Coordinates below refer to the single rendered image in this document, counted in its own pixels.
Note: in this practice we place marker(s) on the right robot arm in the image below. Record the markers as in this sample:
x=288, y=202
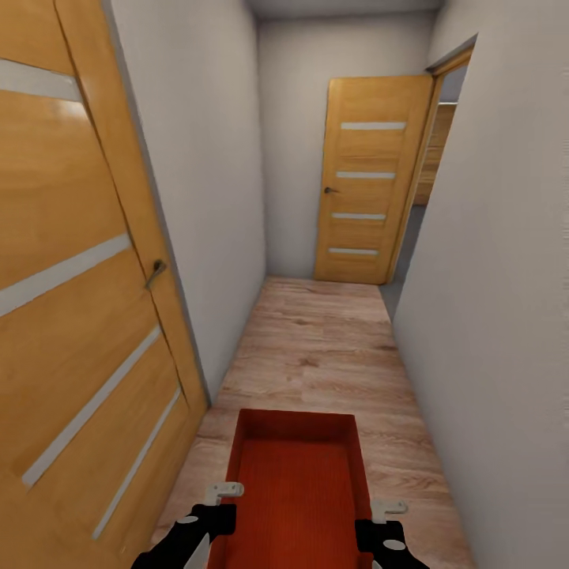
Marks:
x=386, y=539

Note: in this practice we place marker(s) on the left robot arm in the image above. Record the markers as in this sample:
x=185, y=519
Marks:
x=187, y=544

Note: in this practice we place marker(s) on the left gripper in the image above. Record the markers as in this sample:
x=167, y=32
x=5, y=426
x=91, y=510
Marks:
x=224, y=517

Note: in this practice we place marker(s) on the garage door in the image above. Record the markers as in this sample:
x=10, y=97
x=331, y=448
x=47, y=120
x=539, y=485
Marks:
x=434, y=151

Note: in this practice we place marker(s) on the storage box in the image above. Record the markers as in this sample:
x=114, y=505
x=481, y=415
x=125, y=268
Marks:
x=304, y=488

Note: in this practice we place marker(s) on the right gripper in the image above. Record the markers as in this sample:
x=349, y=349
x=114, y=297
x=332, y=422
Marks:
x=366, y=532

